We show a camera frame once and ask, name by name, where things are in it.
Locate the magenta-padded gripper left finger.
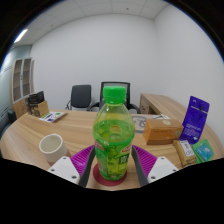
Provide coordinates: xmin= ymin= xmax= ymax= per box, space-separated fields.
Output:
xmin=47 ymin=144 xmax=97 ymax=188

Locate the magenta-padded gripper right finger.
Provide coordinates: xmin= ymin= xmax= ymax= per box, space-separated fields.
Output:
xmin=131 ymin=144 xmax=179 ymax=188

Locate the green drink bottle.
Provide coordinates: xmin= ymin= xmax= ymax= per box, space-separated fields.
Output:
xmin=92 ymin=85 xmax=136 ymax=182

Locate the white and brown cup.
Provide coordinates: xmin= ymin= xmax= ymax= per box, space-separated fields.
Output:
xmin=38 ymin=133 xmax=69 ymax=164

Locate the small tan box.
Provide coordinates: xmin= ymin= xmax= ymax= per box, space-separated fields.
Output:
xmin=172 ymin=139 xmax=197 ymax=167

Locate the flat round red coaster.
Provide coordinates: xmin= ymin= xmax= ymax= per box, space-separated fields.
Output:
xmin=92 ymin=162 xmax=128 ymax=187

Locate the orange-brown box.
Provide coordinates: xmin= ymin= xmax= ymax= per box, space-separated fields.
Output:
xmin=142 ymin=118 xmax=185 ymax=146

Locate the green cloth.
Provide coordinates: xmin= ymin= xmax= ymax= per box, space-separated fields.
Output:
xmin=191 ymin=138 xmax=215 ymax=164

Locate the round white grey disc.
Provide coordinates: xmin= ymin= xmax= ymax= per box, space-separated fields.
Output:
xmin=131 ymin=114 xmax=151 ymax=134

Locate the white and green leaflet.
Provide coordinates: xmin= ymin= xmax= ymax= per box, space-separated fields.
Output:
xmin=38 ymin=111 xmax=67 ymax=124

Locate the purple package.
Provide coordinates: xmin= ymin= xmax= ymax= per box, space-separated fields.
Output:
xmin=178 ymin=95 xmax=211 ymax=145

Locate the brown cardboard box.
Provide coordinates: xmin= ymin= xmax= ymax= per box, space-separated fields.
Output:
xmin=31 ymin=100 xmax=50 ymax=118

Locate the wooden side desk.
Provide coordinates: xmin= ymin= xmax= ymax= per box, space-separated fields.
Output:
xmin=138 ymin=93 xmax=188 ymax=121

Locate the black office chair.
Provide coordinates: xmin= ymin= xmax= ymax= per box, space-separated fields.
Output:
xmin=64 ymin=84 xmax=93 ymax=111

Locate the black armchair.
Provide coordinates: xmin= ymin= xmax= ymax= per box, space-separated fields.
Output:
xmin=0 ymin=109 xmax=17 ymax=134

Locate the grey mesh office chair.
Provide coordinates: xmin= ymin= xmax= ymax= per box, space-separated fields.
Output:
xmin=88 ymin=81 xmax=141 ymax=114

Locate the black box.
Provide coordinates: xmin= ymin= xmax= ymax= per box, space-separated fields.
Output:
xmin=25 ymin=90 xmax=46 ymax=116

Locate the wooden shelf cabinet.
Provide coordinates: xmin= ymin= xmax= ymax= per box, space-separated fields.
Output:
xmin=9 ymin=57 xmax=35 ymax=116

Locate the rectangular ceiling light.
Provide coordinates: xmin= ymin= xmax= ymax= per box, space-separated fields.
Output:
xmin=13 ymin=28 xmax=29 ymax=44

